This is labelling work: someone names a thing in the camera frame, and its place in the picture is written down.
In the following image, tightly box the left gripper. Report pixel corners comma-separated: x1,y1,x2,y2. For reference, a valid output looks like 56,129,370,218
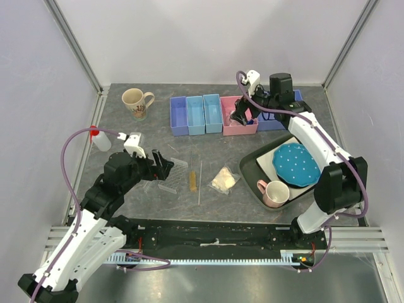
121,149,174,193

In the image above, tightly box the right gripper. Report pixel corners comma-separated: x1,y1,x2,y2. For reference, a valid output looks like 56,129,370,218
230,81,278,126

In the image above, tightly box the brown test tube brush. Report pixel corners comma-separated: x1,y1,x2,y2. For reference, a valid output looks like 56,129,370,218
189,151,197,193

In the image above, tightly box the bag of white gloves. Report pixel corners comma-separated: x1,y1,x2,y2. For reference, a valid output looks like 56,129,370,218
208,165,241,194

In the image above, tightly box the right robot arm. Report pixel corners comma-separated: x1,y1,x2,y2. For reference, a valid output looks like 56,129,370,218
230,70,369,249

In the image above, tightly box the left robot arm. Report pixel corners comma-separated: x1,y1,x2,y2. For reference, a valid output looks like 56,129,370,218
18,150,174,302

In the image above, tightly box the clear test tube rack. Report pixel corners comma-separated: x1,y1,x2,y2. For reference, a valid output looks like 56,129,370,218
158,158,188,194

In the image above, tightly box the large purple bin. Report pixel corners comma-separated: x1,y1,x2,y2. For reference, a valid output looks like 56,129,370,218
252,86,303,131

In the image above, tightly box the pink bin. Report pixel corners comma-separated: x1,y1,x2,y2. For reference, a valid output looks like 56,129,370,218
220,96,258,136

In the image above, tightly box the right light blue bin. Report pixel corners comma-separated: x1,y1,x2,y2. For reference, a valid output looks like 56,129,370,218
203,94,223,133

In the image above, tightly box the light blue bin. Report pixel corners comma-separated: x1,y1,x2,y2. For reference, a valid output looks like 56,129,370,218
186,96,205,136
203,94,223,133

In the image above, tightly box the small purple bin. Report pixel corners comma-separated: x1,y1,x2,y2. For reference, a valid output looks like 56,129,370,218
170,96,189,136

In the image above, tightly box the white square plate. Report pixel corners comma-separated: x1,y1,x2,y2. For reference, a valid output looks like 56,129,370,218
256,138,316,201

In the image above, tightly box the left light blue bin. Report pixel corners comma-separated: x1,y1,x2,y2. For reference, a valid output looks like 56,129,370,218
186,96,205,136

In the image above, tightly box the dark green tray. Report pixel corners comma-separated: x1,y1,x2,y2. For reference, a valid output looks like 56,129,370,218
239,134,314,211

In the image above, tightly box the red cap wash bottle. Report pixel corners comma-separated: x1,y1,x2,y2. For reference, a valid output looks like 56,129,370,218
90,125,112,152

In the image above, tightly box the blue dotted plate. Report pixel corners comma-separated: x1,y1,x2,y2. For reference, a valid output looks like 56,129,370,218
272,143,321,187

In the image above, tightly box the beige patterned mug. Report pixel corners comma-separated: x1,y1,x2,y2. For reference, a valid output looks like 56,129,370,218
121,88,155,121

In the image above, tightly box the pink mug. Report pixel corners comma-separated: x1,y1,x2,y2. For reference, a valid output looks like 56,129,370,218
256,180,290,208

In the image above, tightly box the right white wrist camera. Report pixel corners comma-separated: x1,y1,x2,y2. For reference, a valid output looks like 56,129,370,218
241,70,261,97

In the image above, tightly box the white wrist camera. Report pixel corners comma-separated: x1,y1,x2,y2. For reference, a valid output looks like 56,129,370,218
117,132,146,158
241,70,261,97

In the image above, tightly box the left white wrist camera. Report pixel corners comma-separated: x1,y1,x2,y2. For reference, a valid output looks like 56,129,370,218
117,132,146,158

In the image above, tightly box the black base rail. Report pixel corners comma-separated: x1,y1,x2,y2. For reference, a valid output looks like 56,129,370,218
109,215,327,260

